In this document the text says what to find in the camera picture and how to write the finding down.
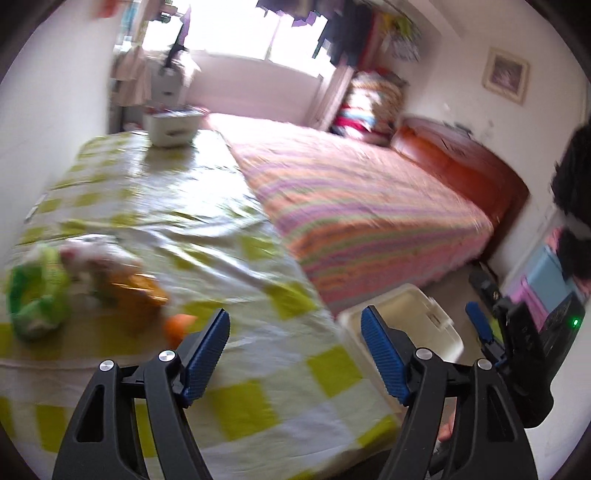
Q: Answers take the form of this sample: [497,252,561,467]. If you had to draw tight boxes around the black hanging garment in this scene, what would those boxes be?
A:
[164,7,192,70]

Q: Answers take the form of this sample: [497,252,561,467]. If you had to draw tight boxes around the green plastic wrapper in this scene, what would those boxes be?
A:
[7,244,72,342]

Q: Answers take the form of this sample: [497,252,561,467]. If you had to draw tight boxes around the red wooden headboard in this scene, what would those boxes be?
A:
[392,116,530,259]

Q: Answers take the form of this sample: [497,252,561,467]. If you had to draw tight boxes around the clear plastic bag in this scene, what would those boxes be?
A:
[58,240,168,315]

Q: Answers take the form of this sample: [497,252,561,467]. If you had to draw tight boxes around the pink curtain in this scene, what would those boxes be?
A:
[307,69,356,132]
[111,44,153,107]

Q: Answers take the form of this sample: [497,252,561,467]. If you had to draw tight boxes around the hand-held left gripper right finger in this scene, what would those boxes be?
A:
[360,305,539,480]

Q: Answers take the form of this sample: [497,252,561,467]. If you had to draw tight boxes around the stack of folded quilts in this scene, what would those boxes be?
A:
[332,69,407,146]

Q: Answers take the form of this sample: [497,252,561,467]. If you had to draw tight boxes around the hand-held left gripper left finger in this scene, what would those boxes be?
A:
[51,308,232,480]

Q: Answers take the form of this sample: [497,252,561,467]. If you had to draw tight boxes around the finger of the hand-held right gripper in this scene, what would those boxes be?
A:
[468,270,504,309]
[465,302,507,366]

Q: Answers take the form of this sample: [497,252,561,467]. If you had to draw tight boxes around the orange peel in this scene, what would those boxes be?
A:
[164,314,195,349]

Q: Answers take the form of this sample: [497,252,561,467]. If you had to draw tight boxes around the black hanging coat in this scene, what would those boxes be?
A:
[549,124,591,282]

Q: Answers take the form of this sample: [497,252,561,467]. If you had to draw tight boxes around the white storage caddy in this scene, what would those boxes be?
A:
[142,105,207,148]

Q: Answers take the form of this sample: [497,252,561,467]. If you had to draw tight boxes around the row of hanging dark clothes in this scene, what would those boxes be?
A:
[256,0,384,70]

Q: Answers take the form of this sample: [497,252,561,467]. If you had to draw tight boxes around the cream plastic bin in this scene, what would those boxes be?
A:
[338,283,465,418]

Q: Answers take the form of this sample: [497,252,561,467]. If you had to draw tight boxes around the bundle of colourful hangers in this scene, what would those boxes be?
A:
[379,4,423,63]

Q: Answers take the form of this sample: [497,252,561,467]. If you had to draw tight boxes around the framed wall picture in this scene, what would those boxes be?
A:
[482,47,530,106]

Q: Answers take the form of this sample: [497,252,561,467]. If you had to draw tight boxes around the white cabinet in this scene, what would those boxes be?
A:
[150,51,201,109]

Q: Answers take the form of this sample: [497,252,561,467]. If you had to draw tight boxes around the blue storage box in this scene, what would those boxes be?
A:
[524,244,575,319]

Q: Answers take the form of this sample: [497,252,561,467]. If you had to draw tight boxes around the striped pink bed sheet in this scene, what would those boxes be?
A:
[203,113,495,319]

